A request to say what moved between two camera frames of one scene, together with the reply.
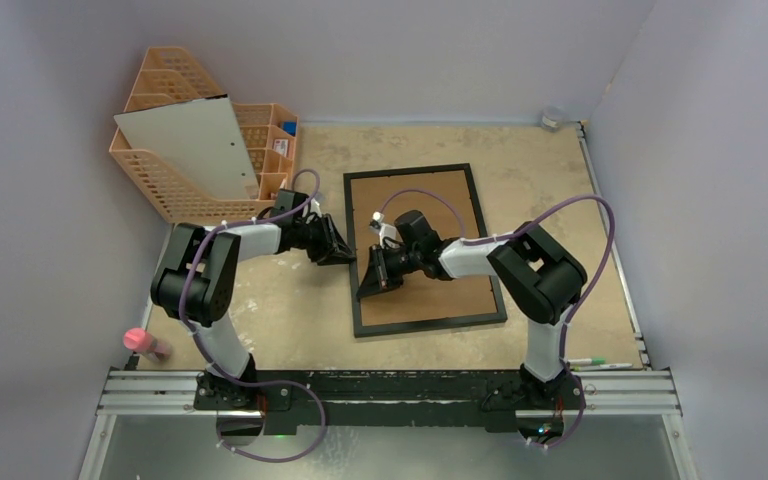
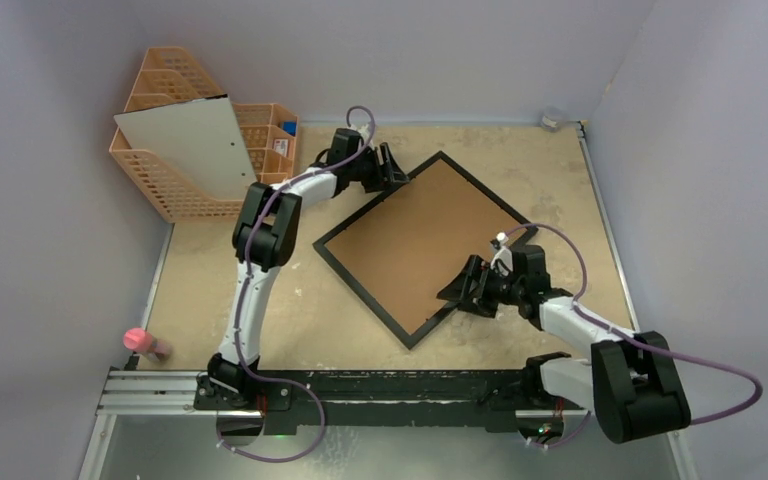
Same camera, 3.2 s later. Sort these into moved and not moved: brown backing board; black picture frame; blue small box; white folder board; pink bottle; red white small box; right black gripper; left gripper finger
Moved: right black gripper; black picture frame; left gripper finger
Not moved: brown backing board; pink bottle; white folder board; blue small box; red white small box
